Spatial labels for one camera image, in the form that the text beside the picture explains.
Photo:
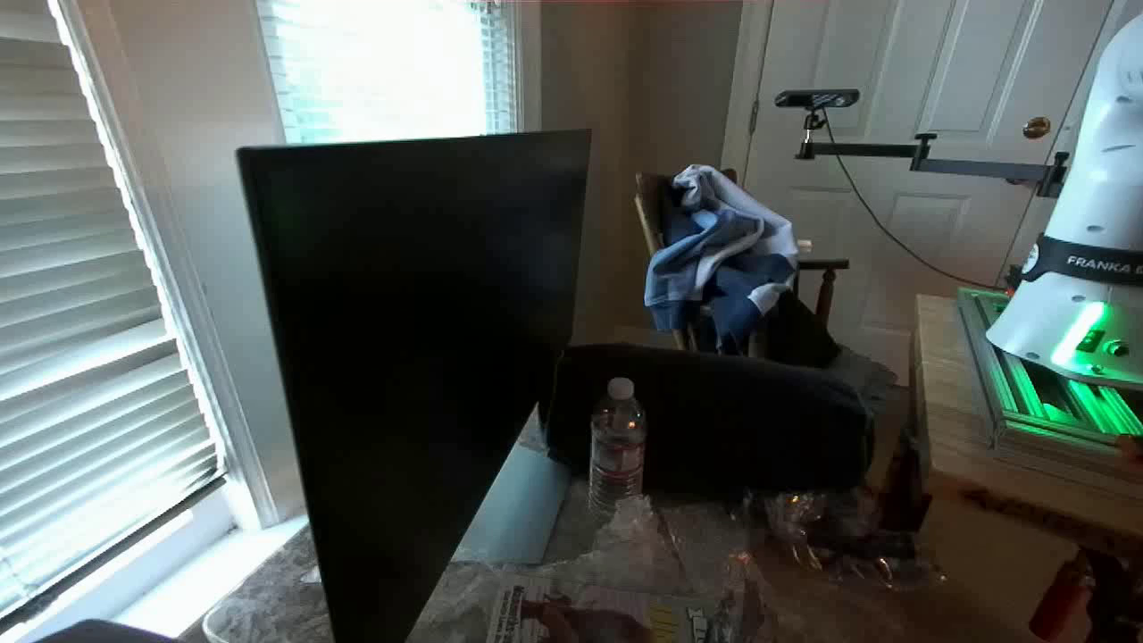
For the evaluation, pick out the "blue and white jersey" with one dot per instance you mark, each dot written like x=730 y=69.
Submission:
x=717 y=254

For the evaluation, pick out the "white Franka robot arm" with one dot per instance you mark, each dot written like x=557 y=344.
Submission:
x=1101 y=180

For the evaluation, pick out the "clear plastic water bottle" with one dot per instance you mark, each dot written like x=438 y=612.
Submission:
x=614 y=447

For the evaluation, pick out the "large black monitor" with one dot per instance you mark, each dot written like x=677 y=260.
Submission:
x=414 y=357

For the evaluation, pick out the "black padded bag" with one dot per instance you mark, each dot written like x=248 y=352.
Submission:
x=737 y=417

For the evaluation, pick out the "small black pouch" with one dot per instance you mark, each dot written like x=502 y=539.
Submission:
x=797 y=332

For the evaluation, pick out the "crumpled clear plastic wrap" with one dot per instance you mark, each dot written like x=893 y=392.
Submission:
x=717 y=558

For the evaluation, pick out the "printed paper package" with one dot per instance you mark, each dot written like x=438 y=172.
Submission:
x=557 y=616

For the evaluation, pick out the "narrow bright window blind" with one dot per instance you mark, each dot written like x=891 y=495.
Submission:
x=387 y=64

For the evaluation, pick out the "white panel door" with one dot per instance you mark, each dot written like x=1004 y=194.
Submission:
x=929 y=227

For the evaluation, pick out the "light wooden stand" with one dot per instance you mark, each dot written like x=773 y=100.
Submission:
x=988 y=475

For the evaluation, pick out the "wide white window blind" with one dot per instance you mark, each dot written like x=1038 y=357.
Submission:
x=85 y=332

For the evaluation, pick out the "brass door knob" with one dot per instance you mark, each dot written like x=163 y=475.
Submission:
x=1038 y=126

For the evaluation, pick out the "red clamp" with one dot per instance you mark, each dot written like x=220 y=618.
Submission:
x=1077 y=592

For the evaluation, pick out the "black stereo camera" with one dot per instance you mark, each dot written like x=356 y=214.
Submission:
x=816 y=99

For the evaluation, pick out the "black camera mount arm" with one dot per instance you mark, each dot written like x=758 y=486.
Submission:
x=914 y=156

